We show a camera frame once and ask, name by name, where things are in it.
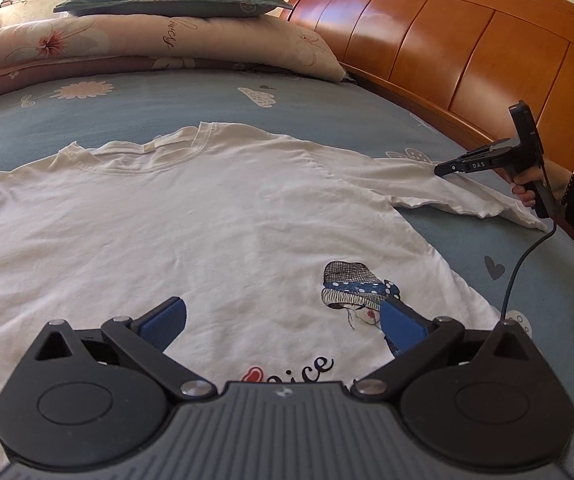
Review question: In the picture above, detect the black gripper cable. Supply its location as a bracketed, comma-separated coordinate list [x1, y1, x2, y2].
[498, 170, 558, 323]

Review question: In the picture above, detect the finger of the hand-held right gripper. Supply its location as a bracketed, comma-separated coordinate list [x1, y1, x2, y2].
[434, 146, 498, 177]

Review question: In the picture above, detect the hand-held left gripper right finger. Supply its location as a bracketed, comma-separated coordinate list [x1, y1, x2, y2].
[353, 299, 535, 403]

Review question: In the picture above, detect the person's right hand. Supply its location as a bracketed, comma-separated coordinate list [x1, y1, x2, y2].
[513, 162, 574, 207]

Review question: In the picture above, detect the pink floral folded quilt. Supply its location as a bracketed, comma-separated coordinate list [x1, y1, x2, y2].
[0, 12, 345, 106]

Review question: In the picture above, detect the blue floral bed sheet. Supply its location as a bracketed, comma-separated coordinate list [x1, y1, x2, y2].
[0, 67, 574, 411]

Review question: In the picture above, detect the white printed long-sleeve shirt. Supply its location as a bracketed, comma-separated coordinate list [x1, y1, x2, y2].
[0, 121, 560, 466]

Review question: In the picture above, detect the wooden bed headboard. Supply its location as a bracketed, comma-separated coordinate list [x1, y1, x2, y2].
[287, 0, 574, 181]

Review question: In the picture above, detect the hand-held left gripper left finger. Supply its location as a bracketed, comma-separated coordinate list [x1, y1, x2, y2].
[34, 296, 216, 402]

